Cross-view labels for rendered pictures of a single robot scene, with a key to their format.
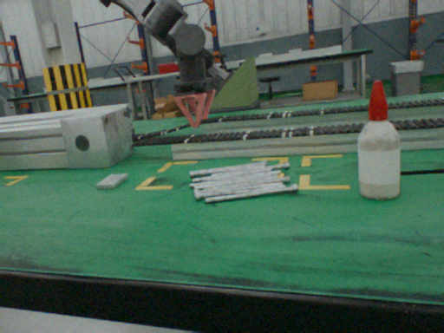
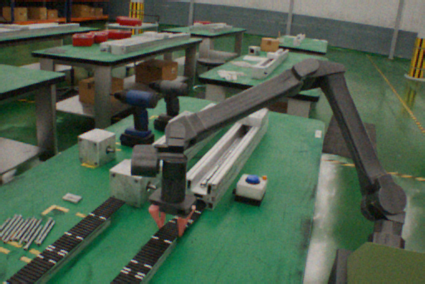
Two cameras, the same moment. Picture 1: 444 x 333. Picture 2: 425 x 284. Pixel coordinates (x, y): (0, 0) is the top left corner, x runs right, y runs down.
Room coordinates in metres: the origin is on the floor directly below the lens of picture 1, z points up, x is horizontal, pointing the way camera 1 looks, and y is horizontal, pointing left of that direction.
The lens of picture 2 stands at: (0.84, -0.89, 1.36)
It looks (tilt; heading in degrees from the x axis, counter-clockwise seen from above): 21 degrees down; 83
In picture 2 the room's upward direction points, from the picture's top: 6 degrees clockwise
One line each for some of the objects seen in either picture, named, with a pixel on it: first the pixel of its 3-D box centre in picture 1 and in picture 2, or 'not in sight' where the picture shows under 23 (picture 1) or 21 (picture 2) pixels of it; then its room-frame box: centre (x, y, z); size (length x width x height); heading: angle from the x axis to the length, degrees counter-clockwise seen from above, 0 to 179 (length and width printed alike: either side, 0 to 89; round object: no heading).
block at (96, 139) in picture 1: (101, 135); (135, 183); (0.75, 0.12, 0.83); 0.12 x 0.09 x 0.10; 156
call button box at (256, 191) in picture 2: not in sight; (248, 188); (1.09, 0.15, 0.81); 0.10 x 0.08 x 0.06; 156
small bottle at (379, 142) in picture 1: (378, 140); not in sight; (0.38, -0.22, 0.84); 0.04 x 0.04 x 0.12
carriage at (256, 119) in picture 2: not in sight; (251, 119); (1.20, 0.68, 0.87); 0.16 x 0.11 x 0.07; 66
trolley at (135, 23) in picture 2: not in sight; (133, 46); (0.18, 5.51, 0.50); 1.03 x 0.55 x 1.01; 72
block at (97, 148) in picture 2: not in sight; (100, 148); (0.60, 0.37, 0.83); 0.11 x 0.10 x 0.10; 152
